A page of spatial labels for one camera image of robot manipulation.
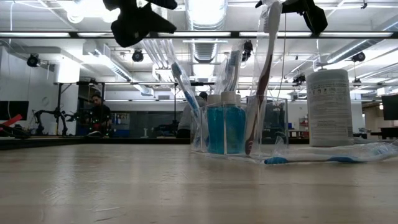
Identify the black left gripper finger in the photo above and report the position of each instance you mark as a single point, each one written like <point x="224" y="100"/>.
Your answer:
<point x="163" y="3"/>
<point x="155" y="25"/>

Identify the clear acrylic organizer box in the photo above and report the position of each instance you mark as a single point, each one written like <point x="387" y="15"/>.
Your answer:
<point x="273" y="124"/>

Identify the black background robot arm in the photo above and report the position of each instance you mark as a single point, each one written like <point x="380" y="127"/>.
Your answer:
<point x="77" y="117"/>
<point x="57" y="115"/>

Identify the black ceiling spotlight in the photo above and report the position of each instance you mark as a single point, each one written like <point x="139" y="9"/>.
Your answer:
<point x="299" y="79"/>
<point x="359" y="57"/>
<point x="248" y="46"/>
<point x="32" y="60"/>
<point x="137" y="56"/>

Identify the black overhead light bar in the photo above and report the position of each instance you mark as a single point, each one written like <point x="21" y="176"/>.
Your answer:
<point x="217" y="34"/>

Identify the white wipes canister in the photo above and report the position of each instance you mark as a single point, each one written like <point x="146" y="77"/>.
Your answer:
<point x="329" y="105"/>

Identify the person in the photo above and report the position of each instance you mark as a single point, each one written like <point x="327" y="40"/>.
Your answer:
<point x="101" y="116"/>
<point x="186" y="118"/>

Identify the black background monitor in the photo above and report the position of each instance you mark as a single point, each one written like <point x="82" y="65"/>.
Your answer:
<point x="390" y="107"/>
<point x="15" y="110"/>

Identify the red background bar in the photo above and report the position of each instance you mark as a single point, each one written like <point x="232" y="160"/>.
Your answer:
<point x="12" y="119"/>

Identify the black background workbench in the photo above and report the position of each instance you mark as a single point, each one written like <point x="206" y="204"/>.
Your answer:
<point x="18" y="142"/>

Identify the white rectangular ceiling duct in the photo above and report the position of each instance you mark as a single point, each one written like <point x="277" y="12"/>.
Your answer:
<point x="109" y="62"/>

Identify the black background rig frame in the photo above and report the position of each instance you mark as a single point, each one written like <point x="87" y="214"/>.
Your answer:
<point x="140" y="83"/>

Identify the silver round ventilation duct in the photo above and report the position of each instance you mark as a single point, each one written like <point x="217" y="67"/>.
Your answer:
<point x="205" y="49"/>

